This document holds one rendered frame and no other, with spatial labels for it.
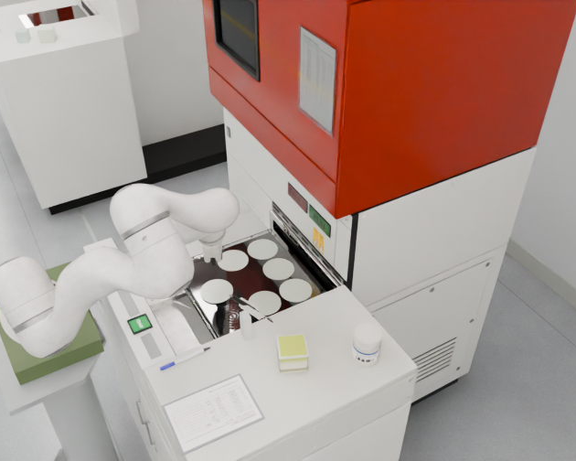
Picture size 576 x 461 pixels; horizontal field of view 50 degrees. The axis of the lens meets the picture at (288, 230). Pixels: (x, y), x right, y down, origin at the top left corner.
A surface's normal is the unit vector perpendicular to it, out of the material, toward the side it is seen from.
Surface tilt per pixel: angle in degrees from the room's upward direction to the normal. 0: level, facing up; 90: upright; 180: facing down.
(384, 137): 90
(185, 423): 0
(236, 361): 0
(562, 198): 90
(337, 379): 0
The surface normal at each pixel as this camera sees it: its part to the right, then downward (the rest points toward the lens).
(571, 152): -0.87, 0.32
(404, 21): 0.50, 0.56
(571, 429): 0.00, -0.76
